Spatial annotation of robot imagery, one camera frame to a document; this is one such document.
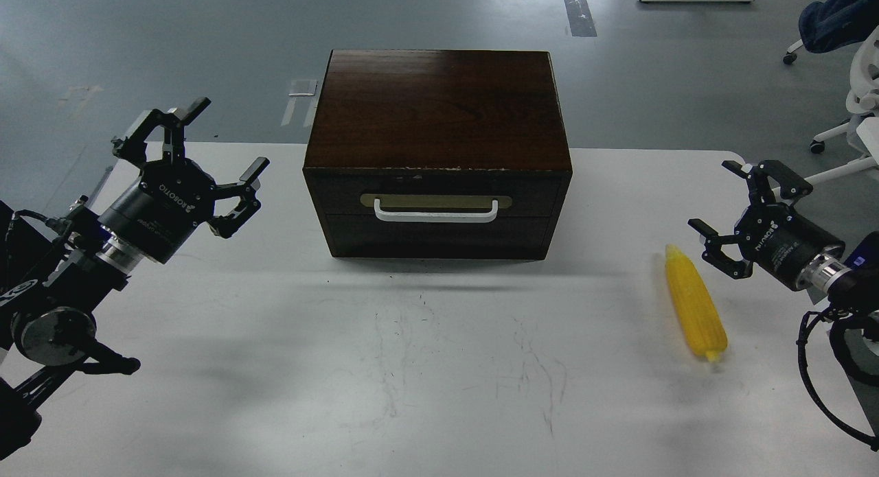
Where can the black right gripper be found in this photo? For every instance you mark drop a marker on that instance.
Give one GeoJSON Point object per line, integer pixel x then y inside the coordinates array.
{"type": "Point", "coordinates": [770, 232]}

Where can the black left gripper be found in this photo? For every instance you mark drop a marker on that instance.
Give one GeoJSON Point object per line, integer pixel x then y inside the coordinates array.
{"type": "Point", "coordinates": [159, 209]}

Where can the yellow corn cob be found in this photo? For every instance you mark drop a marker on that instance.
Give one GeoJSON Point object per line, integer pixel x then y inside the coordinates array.
{"type": "Point", "coordinates": [697, 315]}

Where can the wooden drawer with white handle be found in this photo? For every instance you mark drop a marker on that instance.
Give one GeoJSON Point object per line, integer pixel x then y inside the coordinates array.
{"type": "Point", "coordinates": [353, 194]}

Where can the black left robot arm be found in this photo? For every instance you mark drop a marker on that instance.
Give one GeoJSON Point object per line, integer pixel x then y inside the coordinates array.
{"type": "Point", "coordinates": [56, 271]}

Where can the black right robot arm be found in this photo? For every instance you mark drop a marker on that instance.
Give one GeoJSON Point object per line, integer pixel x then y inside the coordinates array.
{"type": "Point", "coordinates": [852, 290]}

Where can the dark wooden drawer cabinet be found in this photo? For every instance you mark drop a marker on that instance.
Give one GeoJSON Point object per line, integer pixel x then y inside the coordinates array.
{"type": "Point", "coordinates": [439, 110]}

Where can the dark blue cloth on chair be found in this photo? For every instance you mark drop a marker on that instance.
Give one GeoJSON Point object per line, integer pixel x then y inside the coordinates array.
{"type": "Point", "coordinates": [831, 24]}

